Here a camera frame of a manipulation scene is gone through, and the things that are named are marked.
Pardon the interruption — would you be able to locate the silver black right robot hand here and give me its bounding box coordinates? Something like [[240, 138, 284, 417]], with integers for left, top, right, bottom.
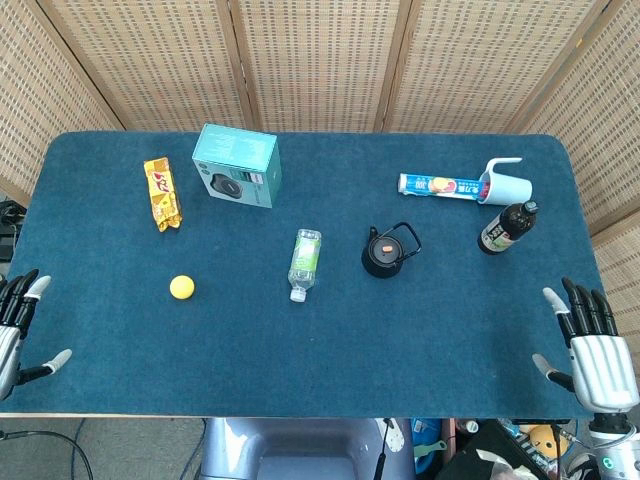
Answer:
[[532, 277, 640, 414]]

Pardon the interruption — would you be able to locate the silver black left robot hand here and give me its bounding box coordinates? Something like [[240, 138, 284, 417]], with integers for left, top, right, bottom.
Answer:
[[0, 269, 73, 402]]

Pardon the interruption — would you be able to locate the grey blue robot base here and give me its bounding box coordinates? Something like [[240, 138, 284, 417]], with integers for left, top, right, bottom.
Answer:
[[199, 418, 416, 480]]

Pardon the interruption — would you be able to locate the black teapot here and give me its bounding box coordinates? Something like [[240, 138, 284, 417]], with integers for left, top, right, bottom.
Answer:
[[360, 221, 423, 280]]

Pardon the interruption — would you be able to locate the yellow plush toy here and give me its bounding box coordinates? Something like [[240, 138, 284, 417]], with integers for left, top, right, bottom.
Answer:
[[528, 424, 570, 459]]

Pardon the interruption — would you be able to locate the black equipment beside table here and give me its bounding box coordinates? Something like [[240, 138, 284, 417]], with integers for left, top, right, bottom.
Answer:
[[0, 198, 27, 264]]

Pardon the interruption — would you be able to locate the black bag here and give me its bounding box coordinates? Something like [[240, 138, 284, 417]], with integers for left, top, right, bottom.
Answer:
[[439, 419, 551, 480]]

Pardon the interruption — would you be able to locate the dark sauce bottle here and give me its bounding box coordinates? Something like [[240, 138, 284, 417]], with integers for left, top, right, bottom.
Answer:
[[477, 200, 540, 256]]

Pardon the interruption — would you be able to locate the yellow ball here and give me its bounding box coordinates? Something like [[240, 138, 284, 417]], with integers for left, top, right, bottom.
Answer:
[[169, 274, 196, 301]]

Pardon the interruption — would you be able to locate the light blue plastic mug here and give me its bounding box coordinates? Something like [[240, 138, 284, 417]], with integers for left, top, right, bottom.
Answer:
[[478, 157, 534, 207]]

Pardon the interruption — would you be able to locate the yellow snack packet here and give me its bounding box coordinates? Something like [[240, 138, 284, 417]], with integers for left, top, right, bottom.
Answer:
[[143, 156, 183, 234]]

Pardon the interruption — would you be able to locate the blue cling film box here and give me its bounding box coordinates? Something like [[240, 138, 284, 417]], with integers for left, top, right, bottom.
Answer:
[[398, 172, 491, 202]]

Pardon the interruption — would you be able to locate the dark blue table mat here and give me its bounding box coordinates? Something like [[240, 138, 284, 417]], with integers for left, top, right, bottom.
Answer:
[[0, 130, 619, 420]]

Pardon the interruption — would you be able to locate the teal speaker box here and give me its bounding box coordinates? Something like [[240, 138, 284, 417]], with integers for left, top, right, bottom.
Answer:
[[191, 123, 283, 210]]

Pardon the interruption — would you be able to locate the clear plastic water bottle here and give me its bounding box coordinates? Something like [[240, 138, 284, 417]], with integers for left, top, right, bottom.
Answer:
[[287, 228, 323, 304]]

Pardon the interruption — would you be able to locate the woven wooden folding screen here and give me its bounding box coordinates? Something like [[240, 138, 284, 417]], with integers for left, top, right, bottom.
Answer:
[[0, 0, 640, 281]]

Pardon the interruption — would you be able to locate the black floor cable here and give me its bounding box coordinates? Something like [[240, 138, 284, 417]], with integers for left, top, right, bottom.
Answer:
[[0, 418, 96, 480]]

